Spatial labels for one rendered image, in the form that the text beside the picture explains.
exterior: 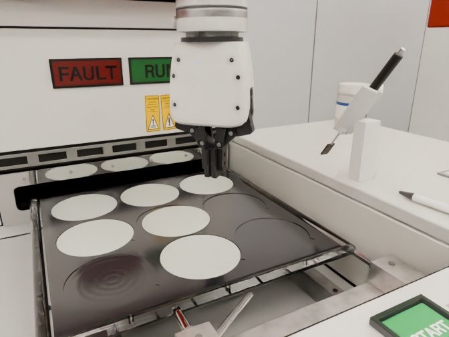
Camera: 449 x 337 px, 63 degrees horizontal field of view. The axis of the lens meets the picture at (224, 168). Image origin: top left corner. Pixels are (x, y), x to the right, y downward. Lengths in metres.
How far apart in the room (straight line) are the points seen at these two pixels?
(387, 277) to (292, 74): 2.38
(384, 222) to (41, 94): 0.56
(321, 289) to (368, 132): 0.22
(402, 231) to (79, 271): 0.38
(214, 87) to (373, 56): 2.90
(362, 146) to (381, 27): 2.82
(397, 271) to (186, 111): 0.31
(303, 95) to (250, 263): 2.44
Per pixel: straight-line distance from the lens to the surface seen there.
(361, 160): 0.54
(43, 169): 0.71
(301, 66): 2.80
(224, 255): 0.47
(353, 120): 0.55
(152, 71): 0.72
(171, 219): 0.56
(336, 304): 0.44
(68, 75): 0.69
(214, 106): 0.44
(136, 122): 0.73
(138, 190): 0.67
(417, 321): 0.31
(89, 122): 0.71
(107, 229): 0.55
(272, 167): 0.67
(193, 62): 0.45
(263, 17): 2.60
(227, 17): 0.43
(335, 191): 0.56
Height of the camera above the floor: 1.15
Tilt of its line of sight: 19 degrees down
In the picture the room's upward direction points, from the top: straight up
